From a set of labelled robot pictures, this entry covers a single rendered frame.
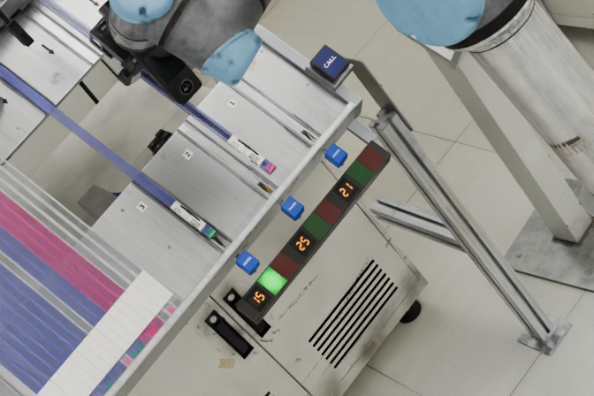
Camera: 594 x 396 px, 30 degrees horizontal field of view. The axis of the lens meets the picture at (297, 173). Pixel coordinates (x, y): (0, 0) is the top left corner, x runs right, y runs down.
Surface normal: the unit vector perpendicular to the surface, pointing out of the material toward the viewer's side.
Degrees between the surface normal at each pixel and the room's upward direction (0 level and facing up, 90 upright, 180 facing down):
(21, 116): 44
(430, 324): 0
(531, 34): 82
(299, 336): 90
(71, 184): 0
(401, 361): 0
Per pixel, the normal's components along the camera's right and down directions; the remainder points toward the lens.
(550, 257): -0.55, -0.63
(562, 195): 0.62, 0.14
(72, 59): 0.00, -0.32
